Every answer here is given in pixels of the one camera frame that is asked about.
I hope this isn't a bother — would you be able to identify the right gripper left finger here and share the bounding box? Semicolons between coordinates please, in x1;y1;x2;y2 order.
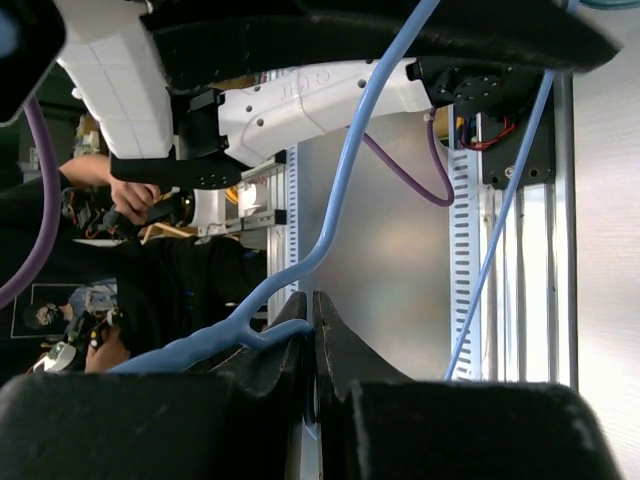
0;291;309;480

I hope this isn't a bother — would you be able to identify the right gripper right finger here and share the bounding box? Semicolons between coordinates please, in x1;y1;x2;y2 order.
313;291;620;479

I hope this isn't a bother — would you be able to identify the blue hanger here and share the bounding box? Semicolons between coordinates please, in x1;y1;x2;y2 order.
109;1;554;381

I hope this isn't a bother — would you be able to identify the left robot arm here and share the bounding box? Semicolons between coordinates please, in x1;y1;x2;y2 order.
58;1;376;233

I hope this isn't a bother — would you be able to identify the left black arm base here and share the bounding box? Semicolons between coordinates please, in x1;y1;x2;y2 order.
406;57;542;190

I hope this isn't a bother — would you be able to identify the person's lower hand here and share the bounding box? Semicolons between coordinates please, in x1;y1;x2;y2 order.
84;326;130;374

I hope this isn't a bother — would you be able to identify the person's upper hand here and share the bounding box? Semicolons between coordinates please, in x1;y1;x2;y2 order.
110;178;161;225

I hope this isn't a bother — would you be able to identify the person in black shirt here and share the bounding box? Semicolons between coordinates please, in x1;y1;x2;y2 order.
1;154;267;384

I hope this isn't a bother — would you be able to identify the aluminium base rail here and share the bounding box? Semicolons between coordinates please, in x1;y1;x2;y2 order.
479;75;578;388

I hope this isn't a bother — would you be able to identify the grey slotted cable duct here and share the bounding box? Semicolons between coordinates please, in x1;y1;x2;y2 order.
448;150;482;381

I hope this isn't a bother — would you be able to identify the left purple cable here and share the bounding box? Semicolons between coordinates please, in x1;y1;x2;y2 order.
0;97;61;311

